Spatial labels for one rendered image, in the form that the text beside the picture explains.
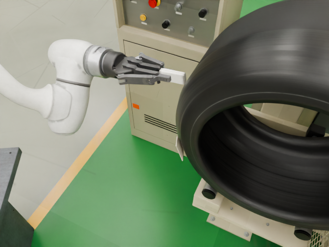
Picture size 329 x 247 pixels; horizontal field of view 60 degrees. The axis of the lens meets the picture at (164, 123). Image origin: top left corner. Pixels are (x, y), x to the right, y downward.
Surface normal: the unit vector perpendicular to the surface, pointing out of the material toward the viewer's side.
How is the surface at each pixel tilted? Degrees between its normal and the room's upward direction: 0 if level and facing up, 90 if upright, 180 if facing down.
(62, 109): 64
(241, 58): 52
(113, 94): 0
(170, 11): 90
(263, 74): 48
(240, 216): 0
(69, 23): 0
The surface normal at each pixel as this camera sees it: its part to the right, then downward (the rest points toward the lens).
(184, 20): -0.44, 0.68
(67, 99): 0.45, 0.08
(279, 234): 0.00, -0.65
